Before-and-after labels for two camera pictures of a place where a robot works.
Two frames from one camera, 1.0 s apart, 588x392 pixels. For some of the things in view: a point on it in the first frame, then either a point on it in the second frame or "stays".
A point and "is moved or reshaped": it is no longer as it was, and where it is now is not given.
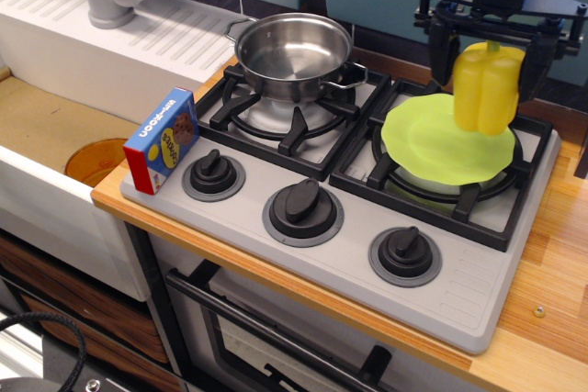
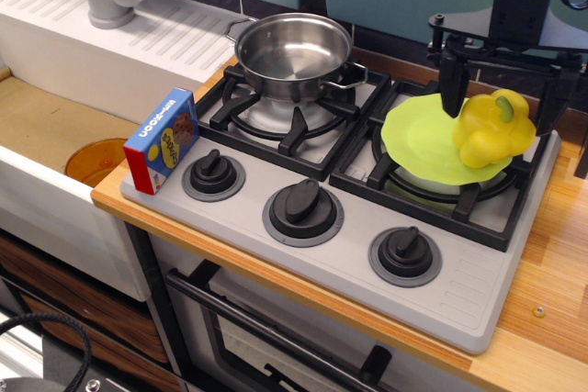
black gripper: (548, 20) → (530, 39)
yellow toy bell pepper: (486, 86) is moved or reshaped
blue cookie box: (154, 148) stays
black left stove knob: (213, 177) stays
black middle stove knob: (303, 215) stays
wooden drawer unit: (115, 322) stays
